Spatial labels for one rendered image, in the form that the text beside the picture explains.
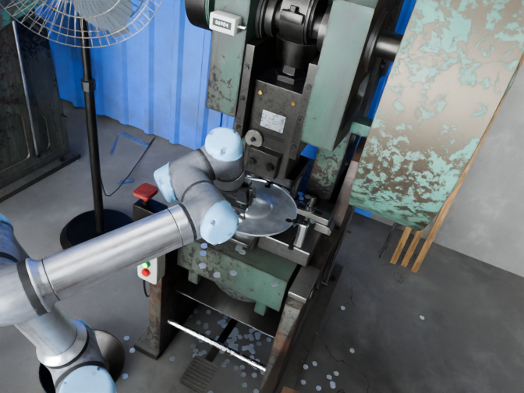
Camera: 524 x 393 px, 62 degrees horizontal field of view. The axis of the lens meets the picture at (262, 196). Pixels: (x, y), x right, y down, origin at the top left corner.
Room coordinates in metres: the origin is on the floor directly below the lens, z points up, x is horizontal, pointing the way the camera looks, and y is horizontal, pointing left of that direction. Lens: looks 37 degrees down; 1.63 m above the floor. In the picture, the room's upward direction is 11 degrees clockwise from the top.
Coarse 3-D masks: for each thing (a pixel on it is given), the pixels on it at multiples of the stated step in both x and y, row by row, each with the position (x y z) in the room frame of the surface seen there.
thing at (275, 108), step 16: (256, 80) 1.15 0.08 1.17; (272, 80) 1.17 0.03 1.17; (288, 80) 1.17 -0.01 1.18; (304, 80) 1.19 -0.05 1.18; (256, 96) 1.15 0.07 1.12; (272, 96) 1.14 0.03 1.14; (288, 96) 1.12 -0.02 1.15; (256, 112) 1.15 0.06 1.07; (272, 112) 1.13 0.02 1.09; (288, 112) 1.12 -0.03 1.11; (256, 128) 1.15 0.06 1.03; (272, 128) 1.13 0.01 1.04; (288, 128) 1.12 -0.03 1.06; (256, 144) 1.13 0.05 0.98; (272, 144) 1.13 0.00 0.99; (288, 144) 1.11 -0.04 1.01; (256, 160) 1.11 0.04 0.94; (272, 160) 1.09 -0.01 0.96; (288, 160) 1.11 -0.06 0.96; (272, 176) 1.09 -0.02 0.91
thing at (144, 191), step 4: (144, 184) 1.11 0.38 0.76; (148, 184) 1.12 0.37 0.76; (136, 188) 1.09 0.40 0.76; (140, 188) 1.09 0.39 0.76; (144, 188) 1.09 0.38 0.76; (148, 188) 1.10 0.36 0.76; (152, 188) 1.10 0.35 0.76; (156, 188) 1.11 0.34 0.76; (136, 192) 1.07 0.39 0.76; (140, 192) 1.07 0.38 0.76; (144, 192) 1.08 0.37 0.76; (148, 192) 1.08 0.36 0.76; (152, 192) 1.08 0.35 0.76; (156, 192) 1.10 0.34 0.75; (136, 196) 1.06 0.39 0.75; (140, 196) 1.06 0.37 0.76; (144, 196) 1.05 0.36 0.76; (148, 196) 1.06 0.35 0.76; (152, 196) 1.07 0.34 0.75; (144, 200) 1.08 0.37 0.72
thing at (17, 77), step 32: (0, 0) 1.74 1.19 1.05; (32, 0) 1.89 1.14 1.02; (0, 32) 1.93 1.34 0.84; (32, 32) 2.08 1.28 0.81; (0, 64) 1.90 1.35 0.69; (32, 64) 2.06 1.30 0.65; (0, 96) 1.86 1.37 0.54; (32, 96) 2.03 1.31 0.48; (0, 128) 1.84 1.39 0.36; (32, 128) 1.98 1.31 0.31; (64, 128) 2.20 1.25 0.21; (0, 160) 1.81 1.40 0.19; (32, 160) 1.97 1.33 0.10; (64, 160) 2.12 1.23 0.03; (0, 192) 1.73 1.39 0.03
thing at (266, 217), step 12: (252, 180) 1.23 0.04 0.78; (264, 180) 1.23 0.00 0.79; (264, 192) 1.18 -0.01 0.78; (276, 192) 1.19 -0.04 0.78; (252, 204) 1.09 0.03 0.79; (264, 204) 1.10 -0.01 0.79; (276, 204) 1.12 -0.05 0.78; (288, 204) 1.13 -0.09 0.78; (252, 216) 1.03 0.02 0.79; (264, 216) 1.05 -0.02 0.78; (276, 216) 1.06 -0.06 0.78; (288, 216) 1.07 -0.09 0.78; (240, 228) 0.97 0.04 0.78; (252, 228) 0.98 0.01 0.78; (264, 228) 0.99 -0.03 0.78; (276, 228) 1.00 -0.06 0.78
